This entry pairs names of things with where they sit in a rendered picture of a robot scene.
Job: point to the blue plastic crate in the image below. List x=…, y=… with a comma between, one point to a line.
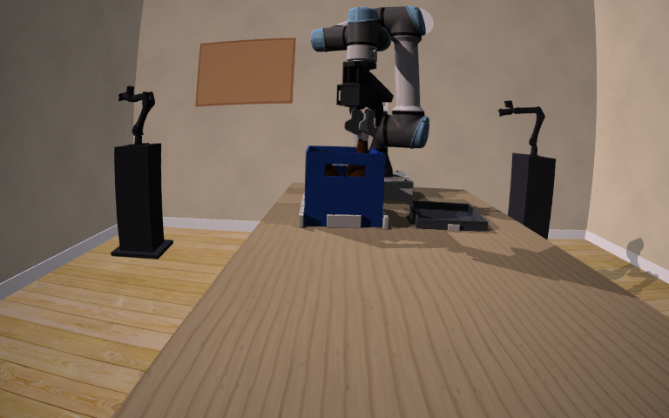
x=343, y=195

